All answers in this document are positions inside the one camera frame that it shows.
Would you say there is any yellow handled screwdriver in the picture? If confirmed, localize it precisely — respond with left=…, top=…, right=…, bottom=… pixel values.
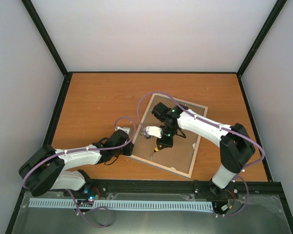
left=150, top=147, right=159, bottom=160

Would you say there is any blue wooden picture frame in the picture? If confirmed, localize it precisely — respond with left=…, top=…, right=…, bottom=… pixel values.
left=131, top=94, right=201, bottom=178

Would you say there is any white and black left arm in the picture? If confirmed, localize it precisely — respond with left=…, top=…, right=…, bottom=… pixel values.
left=19, top=127, right=134, bottom=197

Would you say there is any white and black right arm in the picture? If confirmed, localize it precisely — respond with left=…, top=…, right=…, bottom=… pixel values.
left=145, top=102, right=255, bottom=197

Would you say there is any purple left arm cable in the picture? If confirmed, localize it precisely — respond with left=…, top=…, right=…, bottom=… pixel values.
left=21, top=117, right=137, bottom=228

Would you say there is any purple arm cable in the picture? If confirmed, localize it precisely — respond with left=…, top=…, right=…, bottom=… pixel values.
left=137, top=91, right=266, bottom=218
left=21, top=117, right=137, bottom=228

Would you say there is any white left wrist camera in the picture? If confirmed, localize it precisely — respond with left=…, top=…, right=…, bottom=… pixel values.
left=115, top=126, right=131, bottom=136

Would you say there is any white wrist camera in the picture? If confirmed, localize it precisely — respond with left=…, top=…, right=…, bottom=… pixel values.
left=115, top=126, right=131, bottom=136
left=144, top=126, right=162, bottom=139

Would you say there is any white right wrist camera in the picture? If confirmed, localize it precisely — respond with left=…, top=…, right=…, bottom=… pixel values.
left=144, top=126, right=162, bottom=139

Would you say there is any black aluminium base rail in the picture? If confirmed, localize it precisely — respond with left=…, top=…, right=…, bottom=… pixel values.
left=22, top=177, right=282, bottom=201

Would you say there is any black enclosure frame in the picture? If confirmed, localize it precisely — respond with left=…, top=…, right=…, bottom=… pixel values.
left=5, top=0, right=293, bottom=234

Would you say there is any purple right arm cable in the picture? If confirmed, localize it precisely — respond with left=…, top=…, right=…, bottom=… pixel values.
left=137, top=91, right=266, bottom=218

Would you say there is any light blue slotted cable duct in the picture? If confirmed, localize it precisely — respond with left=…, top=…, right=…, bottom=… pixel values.
left=28, top=198, right=213, bottom=213

